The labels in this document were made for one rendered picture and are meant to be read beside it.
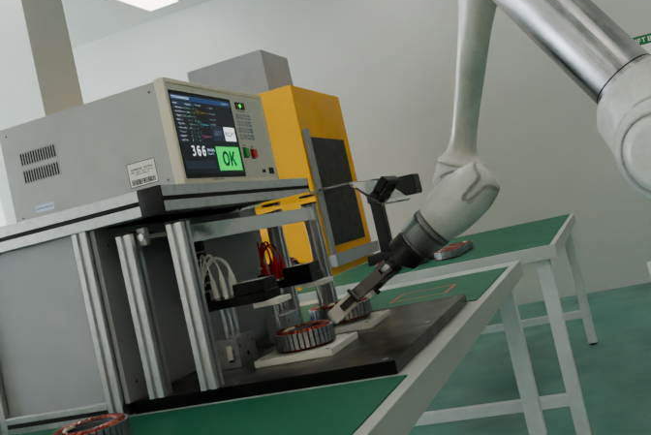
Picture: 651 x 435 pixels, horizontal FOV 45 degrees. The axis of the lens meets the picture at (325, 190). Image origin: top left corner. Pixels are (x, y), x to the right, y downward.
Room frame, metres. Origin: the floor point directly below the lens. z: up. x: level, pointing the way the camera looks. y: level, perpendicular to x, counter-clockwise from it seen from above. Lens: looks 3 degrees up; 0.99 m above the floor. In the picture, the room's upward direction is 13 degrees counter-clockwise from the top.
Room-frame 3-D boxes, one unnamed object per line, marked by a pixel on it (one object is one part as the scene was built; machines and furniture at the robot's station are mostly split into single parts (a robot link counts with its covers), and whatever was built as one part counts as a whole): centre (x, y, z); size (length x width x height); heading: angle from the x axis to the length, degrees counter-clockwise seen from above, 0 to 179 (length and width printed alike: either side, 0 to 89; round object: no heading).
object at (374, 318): (1.68, 0.02, 0.78); 0.15 x 0.15 x 0.01; 71
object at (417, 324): (1.57, 0.07, 0.76); 0.64 x 0.47 x 0.02; 161
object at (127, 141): (1.69, 0.36, 1.22); 0.44 x 0.39 x 0.20; 161
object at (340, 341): (1.46, 0.10, 0.78); 0.15 x 0.15 x 0.01; 71
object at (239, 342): (1.50, 0.23, 0.80); 0.08 x 0.05 x 0.06; 161
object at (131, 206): (1.68, 0.36, 1.09); 0.68 x 0.44 x 0.05; 161
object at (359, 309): (1.68, 0.01, 0.81); 0.11 x 0.11 x 0.04
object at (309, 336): (1.46, 0.10, 0.80); 0.11 x 0.11 x 0.04
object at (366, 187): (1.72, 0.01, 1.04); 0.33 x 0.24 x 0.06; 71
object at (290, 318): (1.73, 0.15, 0.80); 0.08 x 0.05 x 0.06; 161
